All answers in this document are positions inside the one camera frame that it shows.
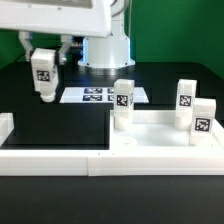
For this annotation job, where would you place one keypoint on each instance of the white square table top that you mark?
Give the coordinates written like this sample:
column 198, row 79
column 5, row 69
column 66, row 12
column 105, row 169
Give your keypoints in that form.
column 153, row 129

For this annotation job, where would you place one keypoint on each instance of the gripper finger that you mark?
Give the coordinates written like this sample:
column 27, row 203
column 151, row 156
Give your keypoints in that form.
column 66, row 41
column 25, row 38

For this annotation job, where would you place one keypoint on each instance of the white sheet with markers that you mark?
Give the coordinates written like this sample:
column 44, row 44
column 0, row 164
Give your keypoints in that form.
column 87, row 95

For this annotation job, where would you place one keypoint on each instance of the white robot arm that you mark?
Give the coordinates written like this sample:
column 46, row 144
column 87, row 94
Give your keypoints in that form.
column 108, row 55

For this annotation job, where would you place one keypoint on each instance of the white U-shaped fence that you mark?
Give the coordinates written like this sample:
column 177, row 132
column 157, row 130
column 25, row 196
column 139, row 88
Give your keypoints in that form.
column 118, row 162

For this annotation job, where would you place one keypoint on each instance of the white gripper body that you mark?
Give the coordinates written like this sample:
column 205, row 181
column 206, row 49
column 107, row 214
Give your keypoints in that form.
column 69, row 17

